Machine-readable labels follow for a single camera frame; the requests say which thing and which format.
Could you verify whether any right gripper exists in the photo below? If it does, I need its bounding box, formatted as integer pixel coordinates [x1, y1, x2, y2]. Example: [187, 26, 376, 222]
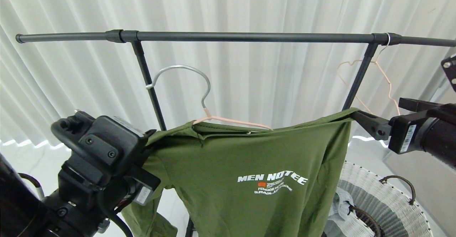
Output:
[351, 98, 456, 168]

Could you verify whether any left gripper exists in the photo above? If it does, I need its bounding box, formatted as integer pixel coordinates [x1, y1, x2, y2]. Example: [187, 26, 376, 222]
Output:
[43, 164, 161, 237]

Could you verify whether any green printed shirt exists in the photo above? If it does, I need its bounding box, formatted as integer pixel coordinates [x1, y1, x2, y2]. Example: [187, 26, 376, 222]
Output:
[121, 108, 360, 237]

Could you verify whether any pink clothes hanger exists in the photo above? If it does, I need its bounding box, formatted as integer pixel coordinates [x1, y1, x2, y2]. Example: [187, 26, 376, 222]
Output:
[337, 34, 401, 116]
[145, 65, 274, 132]

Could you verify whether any white laundry basket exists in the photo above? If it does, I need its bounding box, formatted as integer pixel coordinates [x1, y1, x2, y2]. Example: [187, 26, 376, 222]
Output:
[321, 161, 433, 237]

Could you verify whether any black clothes rack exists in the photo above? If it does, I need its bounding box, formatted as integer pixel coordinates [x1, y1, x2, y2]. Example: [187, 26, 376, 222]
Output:
[15, 30, 456, 237]

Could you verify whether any pale grey garment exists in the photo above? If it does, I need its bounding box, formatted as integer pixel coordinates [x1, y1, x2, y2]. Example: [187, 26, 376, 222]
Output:
[324, 187, 355, 237]

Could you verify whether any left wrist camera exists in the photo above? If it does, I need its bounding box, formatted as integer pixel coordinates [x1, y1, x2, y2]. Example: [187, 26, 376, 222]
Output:
[57, 110, 157, 195]

